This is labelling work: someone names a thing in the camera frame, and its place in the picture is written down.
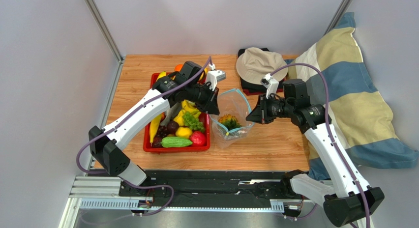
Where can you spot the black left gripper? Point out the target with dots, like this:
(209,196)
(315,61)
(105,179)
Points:
(211,105)

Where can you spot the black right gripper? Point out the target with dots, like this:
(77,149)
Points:
(260,110)

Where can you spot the orange toy pineapple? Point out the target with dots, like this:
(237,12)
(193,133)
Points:
(229,122)

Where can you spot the clear zip top bag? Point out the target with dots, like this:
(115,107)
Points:
(235,103)

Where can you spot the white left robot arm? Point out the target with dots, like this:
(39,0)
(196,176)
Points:
(197,84)

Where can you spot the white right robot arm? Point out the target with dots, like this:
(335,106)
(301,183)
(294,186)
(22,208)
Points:
(350,197)

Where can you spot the yellow toy bananas bunch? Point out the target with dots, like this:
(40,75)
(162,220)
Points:
(191,108)

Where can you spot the green toy grapes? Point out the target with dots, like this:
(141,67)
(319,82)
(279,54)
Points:
(193,122)

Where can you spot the red toy strawberry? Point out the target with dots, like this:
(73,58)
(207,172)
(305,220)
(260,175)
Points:
(198,139)

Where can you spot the yellow toy pear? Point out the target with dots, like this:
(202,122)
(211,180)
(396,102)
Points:
(179,118)

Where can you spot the yellow toy lemon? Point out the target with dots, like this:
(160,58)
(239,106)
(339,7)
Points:
(184,132)

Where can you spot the grey toy fish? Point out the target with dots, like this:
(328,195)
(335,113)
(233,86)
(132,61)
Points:
(170,114)

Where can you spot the dark purple toy grapes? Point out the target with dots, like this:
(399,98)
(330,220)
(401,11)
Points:
(168,130)

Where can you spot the beige bucket hat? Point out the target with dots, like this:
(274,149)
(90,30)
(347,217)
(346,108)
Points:
(255,63)

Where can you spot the orange toy orange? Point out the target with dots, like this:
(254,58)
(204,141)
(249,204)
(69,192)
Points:
(178,67)

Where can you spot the green toy cucumber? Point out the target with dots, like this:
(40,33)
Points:
(169,142)

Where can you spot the yellow toy banana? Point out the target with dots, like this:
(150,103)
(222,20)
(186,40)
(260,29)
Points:
(161,75)

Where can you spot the red plastic tray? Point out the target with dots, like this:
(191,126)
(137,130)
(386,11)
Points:
(203,117)

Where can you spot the striped pillow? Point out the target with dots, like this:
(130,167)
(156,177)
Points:
(334,72)

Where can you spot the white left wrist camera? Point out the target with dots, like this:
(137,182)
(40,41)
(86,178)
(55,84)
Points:
(214,76)

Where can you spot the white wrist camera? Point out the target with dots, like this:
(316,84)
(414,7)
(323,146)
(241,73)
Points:
(214,76)
(271,84)

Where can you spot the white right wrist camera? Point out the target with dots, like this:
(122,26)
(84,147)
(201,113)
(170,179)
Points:
(271,84)

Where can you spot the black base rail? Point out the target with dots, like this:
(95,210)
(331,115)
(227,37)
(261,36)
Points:
(213,189)

